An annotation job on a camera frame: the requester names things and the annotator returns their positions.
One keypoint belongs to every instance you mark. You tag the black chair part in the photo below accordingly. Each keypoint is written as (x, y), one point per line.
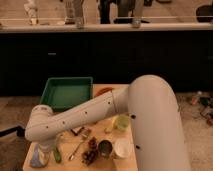
(20, 132)

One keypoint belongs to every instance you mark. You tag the green pepper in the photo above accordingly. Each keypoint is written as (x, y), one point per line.
(57, 155)

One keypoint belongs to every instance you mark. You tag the yellow banana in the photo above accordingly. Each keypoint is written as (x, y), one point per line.
(110, 126)

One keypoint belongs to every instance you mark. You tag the metal can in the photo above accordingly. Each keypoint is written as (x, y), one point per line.
(105, 148)

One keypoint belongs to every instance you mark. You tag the green plastic tray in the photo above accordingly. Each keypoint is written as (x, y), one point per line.
(63, 93)

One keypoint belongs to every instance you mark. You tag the red bowl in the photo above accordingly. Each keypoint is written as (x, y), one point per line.
(103, 90)

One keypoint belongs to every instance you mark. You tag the white plastic cup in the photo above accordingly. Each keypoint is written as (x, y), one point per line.
(122, 148)

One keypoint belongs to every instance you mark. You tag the brown chocolate box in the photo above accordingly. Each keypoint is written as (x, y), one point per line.
(77, 132)

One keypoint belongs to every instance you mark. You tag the green plastic cup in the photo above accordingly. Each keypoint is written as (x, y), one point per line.
(122, 122)

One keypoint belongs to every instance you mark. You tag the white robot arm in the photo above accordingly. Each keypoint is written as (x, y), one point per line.
(157, 130)

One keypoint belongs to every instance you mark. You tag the blue grey cloth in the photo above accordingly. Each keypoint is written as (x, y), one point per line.
(39, 158)

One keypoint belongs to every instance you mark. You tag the dark red grapes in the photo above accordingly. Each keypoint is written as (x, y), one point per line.
(91, 154)

